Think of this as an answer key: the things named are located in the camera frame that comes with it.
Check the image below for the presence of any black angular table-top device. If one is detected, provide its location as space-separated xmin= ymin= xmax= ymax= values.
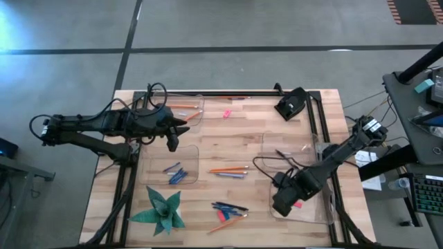
xmin=273 ymin=86 xmax=308 ymax=122

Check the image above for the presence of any black backlit keyboard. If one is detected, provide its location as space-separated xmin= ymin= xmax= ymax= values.
xmin=410 ymin=172 xmax=443 ymax=216

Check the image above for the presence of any teal box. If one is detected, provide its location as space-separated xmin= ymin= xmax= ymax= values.
xmin=413 ymin=78 xmax=435 ymax=95

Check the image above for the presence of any grey keyboard desk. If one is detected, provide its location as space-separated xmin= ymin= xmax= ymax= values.
xmin=403 ymin=165 xmax=443 ymax=249

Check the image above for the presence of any black orange-striped floor mat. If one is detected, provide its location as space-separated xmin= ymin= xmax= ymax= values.
xmin=386 ymin=0 xmax=443 ymax=26

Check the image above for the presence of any dark grey metal stand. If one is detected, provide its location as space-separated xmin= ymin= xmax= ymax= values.
xmin=0 ymin=155 xmax=56 ymax=249

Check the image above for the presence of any white paper sheet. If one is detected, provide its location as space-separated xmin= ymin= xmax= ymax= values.
xmin=354 ymin=149 xmax=387 ymax=192

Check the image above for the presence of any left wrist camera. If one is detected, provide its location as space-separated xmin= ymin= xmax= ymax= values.
xmin=165 ymin=133 xmax=181 ymax=154

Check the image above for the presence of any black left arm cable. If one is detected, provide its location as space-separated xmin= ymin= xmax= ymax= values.
xmin=28 ymin=82 xmax=169 ymax=146

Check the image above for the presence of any black aluminium table frame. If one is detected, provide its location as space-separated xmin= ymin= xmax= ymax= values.
xmin=81 ymin=89 xmax=373 ymax=248

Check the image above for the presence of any clear plastic bin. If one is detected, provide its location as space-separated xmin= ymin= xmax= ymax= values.
xmin=269 ymin=178 xmax=335 ymax=225
xmin=260 ymin=130 xmax=318 ymax=171
xmin=138 ymin=144 xmax=201 ymax=186
xmin=147 ymin=93 xmax=206 ymax=135

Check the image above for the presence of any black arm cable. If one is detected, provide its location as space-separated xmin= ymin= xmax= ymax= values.
xmin=252 ymin=155 xmax=302 ymax=190
xmin=28 ymin=82 xmax=169 ymax=146

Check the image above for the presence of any black desk leg bar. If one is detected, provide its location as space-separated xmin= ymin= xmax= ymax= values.
xmin=358 ymin=144 xmax=419 ymax=182

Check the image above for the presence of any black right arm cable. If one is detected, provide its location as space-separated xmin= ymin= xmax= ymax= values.
xmin=252 ymin=155 xmax=302 ymax=190

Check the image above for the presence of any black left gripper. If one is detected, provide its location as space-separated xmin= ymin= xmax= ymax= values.
xmin=144 ymin=105 xmax=191 ymax=140

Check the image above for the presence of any black box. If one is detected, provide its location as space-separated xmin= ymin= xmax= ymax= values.
xmin=0 ymin=137 xmax=19 ymax=160

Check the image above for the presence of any green artificial succulent plant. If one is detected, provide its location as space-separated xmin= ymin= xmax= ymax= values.
xmin=127 ymin=185 xmax=187 ymax=237

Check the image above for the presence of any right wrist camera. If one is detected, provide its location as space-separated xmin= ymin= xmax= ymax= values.
xmin=272 ymin=194 xmax=296 ymax=218

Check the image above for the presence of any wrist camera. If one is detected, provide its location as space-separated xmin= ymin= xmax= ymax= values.
xmin=165 ymin=133 xmax=181 ymax=154
xmin=272 ymin=194 xmax=296 ymax=218

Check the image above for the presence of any black pen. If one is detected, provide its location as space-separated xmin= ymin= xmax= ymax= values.
xmin=215 ymin=201 xmax=250 ymax=212
xmin=275 ymin=149 xmax=295 ymax=163

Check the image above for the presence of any clear plastic bottle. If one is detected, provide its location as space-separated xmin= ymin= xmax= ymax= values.
xmin=387 ymin=176 xmax=412 ymax=192

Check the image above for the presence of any tablet with blue screen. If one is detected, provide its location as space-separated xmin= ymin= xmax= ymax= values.
xmin=410 ymin=109 xmax=443 ymax=128

